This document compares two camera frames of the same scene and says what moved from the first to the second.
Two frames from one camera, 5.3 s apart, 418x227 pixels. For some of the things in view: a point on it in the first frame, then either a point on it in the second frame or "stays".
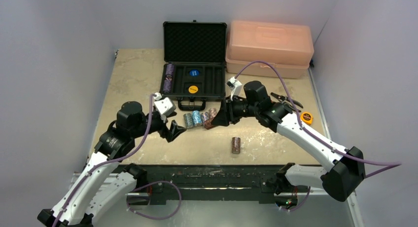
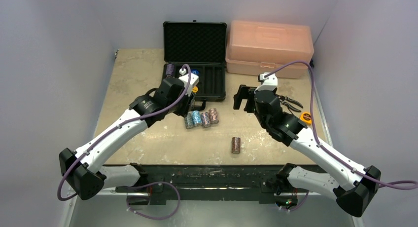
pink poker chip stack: x=212 y=112 stays
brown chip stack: x=236 y=145 stays
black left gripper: x=165 y=132 → x=188 y=100
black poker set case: x=194 y=60 stays
